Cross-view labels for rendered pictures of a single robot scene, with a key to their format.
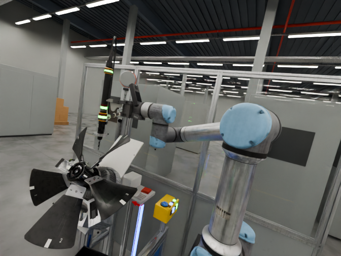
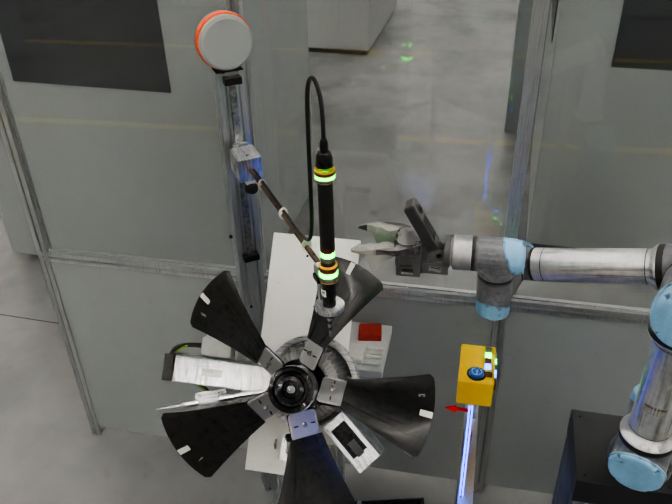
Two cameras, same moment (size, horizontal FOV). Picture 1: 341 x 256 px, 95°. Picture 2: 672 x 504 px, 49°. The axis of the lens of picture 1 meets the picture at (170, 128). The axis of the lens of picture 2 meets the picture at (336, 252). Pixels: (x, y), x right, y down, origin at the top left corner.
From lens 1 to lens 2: 118 cm
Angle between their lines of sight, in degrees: 30
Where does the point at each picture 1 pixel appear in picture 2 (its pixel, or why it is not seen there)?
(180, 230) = not seen: hidden behind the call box
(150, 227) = not seen: hidden behind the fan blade
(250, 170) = not seen: outside the picture
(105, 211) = (409, 441)
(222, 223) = (655, 422)
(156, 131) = (496, 296)
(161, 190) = (405, 316)
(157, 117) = (496, 273)
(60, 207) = (301, 464)
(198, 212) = (516, 339)
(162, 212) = (479, 390)
